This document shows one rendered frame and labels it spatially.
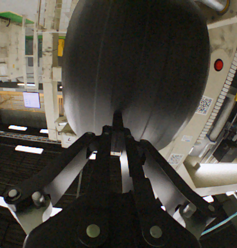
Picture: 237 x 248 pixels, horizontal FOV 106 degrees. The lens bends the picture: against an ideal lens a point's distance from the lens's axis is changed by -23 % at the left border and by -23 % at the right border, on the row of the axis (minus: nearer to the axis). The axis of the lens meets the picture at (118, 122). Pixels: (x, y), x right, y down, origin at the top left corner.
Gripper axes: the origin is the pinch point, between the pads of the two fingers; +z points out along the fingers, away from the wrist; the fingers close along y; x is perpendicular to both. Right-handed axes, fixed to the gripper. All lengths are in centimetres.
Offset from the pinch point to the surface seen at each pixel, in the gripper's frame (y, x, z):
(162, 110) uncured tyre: 7.6, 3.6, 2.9
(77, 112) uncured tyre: -7.3, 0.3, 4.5
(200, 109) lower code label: 33.3, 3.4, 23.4
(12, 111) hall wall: -975, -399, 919
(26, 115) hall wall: -812, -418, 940
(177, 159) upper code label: 35, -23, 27
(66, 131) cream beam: -30, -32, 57
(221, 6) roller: 22.6, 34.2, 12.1
